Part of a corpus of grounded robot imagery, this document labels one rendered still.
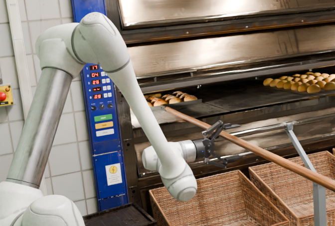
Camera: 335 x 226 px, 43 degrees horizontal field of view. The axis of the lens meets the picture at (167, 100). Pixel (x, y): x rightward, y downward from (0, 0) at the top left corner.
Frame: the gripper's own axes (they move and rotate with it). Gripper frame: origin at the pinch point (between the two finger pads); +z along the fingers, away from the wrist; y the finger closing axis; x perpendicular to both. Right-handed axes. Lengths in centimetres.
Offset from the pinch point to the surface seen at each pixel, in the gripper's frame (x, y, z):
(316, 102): -57, 3, 85
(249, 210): -44, 55, 27
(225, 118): -56, 4, 22
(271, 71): -42, -21, 45
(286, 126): -19.0, 3.5, 37.1
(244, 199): -48, 50, 27
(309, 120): -19, 3, 51
